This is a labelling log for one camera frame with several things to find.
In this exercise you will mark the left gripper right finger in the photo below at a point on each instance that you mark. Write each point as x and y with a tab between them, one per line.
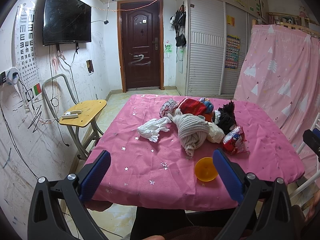
231	175

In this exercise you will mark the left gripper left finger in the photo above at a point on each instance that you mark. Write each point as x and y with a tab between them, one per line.
91	175

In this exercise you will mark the red snack wrapper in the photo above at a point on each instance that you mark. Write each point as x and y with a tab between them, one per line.
234	142

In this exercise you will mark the cream cloth bundle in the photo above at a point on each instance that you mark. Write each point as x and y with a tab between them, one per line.
215	134

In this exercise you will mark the black white sock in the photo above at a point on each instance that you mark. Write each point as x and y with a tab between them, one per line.
224	117

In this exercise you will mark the beige knitted sweater bundle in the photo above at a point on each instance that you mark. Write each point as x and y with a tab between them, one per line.
192	130

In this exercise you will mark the blue yarn ball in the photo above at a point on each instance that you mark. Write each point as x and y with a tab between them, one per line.
209	106

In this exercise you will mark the red knitted sock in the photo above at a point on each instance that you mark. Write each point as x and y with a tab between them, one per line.
192	106

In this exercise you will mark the patterned white red cloth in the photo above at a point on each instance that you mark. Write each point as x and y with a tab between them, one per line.
168	107

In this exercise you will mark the orange plastic bowl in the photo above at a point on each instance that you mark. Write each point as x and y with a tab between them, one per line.
205	170

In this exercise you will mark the yellow wooden chair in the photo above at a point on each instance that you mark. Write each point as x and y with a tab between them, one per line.
90	110

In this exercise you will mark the pink tree pattern curtain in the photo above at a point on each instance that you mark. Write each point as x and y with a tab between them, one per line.
276	100

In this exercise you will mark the white power strip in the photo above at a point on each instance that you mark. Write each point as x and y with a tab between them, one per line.
71	114

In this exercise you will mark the white louvered wardrobe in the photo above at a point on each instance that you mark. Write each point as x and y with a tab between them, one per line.
210	21

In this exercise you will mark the eye chart poster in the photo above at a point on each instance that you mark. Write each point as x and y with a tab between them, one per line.
25	48

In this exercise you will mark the black hanging bags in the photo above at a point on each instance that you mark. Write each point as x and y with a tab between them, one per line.
178	22

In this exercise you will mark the dark brown door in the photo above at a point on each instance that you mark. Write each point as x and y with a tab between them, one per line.
140	44

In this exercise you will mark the colourful wall chart poster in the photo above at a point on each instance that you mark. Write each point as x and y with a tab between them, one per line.
232	52

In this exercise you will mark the white wall charger socket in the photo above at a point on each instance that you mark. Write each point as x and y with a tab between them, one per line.
13	76

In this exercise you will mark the black wall television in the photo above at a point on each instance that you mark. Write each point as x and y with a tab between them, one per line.
66	21

